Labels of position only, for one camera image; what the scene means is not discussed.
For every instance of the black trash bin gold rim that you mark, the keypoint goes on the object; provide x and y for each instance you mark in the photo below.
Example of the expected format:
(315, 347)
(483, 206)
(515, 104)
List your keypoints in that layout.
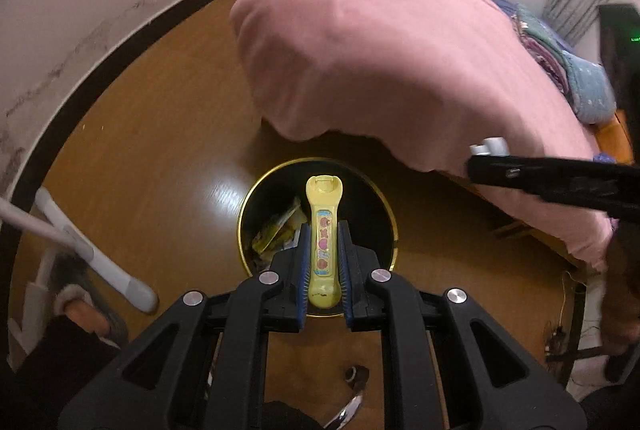
(270, 200)

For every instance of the yellow crumpled wrapper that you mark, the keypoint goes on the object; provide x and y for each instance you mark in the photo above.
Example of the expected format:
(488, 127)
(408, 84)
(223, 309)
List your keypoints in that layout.
(280, 227)

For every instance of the blue patterned quilt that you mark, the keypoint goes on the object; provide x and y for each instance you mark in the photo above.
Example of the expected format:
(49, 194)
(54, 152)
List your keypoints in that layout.
(585, 84)

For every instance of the chrome chair leg with caster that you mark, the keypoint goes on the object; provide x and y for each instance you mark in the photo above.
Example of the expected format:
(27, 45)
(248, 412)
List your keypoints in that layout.
(350, 402)

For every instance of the wooden bed frame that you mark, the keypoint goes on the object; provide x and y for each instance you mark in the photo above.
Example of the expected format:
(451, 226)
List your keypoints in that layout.
(614, 134)

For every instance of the person's right hand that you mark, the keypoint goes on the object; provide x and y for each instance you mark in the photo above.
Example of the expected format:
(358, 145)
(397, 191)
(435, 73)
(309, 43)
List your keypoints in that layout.
(622, 295)

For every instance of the person's dark trousers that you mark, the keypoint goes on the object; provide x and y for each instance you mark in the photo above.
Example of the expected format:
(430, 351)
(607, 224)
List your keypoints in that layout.
(50, 385)

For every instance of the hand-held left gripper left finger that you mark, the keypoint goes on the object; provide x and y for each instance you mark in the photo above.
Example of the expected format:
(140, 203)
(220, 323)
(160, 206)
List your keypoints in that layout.
(304, 275)

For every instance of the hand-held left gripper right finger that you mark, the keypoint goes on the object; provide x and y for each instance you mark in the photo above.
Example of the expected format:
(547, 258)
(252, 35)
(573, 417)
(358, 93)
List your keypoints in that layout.
(344, 275)

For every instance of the black metal frame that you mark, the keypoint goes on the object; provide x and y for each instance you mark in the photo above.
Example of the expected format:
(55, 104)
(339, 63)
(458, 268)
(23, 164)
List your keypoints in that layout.
(575, 325)

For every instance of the small white plastic piece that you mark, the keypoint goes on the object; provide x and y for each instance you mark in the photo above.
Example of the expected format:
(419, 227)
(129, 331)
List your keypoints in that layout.
(492, 145)

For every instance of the yellow plastic tube toy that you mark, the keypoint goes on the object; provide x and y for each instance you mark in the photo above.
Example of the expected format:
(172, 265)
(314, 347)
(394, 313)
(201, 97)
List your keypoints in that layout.
(324, 230)

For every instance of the grey fuzzy slipper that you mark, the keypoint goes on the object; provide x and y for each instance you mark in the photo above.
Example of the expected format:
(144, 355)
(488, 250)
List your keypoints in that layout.
(82, 307)

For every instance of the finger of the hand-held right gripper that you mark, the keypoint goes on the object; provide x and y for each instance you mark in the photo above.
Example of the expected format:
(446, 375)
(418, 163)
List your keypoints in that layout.
(550, 180)

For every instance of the white table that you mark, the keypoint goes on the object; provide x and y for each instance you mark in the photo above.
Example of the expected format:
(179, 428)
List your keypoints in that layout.
(95, 255)

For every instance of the pink blanket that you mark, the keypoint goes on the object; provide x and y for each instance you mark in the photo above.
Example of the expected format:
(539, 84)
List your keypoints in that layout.
(390, 59)

